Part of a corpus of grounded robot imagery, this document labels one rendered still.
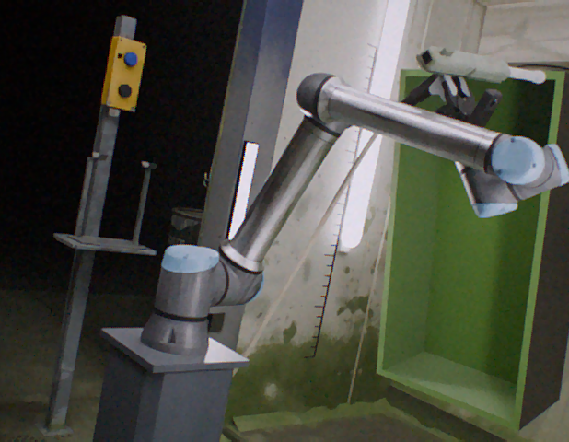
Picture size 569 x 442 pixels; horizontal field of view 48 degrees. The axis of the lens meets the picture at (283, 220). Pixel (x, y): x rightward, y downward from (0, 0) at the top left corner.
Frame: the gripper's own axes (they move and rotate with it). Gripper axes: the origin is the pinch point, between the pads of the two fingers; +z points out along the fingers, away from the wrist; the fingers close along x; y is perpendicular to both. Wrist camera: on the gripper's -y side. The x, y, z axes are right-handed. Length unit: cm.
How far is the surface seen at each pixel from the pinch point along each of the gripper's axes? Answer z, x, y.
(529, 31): 68, 184, 59
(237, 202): 13, 23, 125
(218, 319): -29, 16, 151
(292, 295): -26, 57, 149
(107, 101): 55, -25, 120
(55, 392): -38, -45, 183
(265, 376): -57, 43, 168
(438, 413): -100, 128, 153
